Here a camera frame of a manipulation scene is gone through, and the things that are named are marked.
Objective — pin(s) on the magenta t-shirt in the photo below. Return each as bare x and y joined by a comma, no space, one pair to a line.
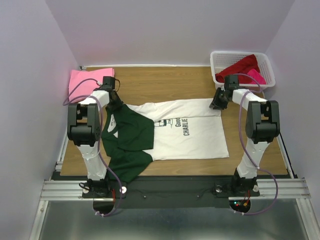
253,73

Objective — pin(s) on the dark red t-shirt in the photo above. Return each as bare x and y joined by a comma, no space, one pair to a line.
243,66

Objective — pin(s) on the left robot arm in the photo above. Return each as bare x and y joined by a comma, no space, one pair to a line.
84,128

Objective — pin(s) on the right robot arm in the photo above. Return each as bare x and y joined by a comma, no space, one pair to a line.
258,126

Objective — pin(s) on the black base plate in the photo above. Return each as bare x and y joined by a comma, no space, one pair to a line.
155,192

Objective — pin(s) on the white and green t-shirt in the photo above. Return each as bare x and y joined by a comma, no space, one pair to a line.
134,136

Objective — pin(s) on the folded pink t-shirt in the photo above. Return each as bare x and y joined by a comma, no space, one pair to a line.
82,82

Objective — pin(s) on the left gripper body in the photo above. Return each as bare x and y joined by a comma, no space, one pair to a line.
115,104

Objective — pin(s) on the aluminium frame rail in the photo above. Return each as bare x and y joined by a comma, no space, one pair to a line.
69,190

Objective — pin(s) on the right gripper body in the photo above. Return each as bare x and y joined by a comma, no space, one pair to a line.
219,100

